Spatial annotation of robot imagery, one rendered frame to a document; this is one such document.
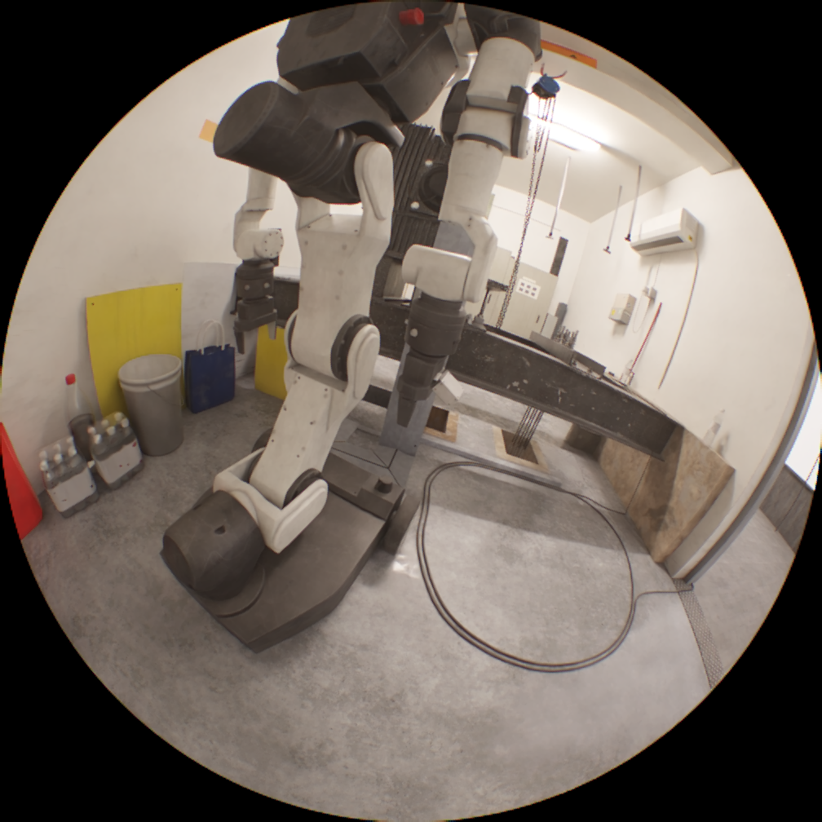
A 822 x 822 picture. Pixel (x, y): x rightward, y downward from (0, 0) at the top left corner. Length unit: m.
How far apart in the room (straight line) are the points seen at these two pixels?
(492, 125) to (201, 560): 0.76
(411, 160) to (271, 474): 1.38
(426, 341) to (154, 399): 0.99
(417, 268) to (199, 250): 1.32
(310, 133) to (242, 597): 0.75
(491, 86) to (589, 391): 1.34
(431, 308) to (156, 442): 1.12
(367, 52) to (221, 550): 0.77
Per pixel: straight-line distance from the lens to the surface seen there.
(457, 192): 0.41
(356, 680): 0.77
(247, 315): 0.68
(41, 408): 1.32
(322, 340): 0.53
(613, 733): 1.14
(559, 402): 1.46
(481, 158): 0.42
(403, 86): 0.52
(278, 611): 0.63
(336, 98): 0.43
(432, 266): 0.41
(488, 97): 0.47
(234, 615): 0.63
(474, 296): 0.40
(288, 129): 0.38
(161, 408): 1.18
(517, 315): 4.42
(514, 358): 1.34
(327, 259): 0.51
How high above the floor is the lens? 0.76
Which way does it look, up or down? 25 degrees down
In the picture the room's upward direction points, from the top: 17 degrees clockwise
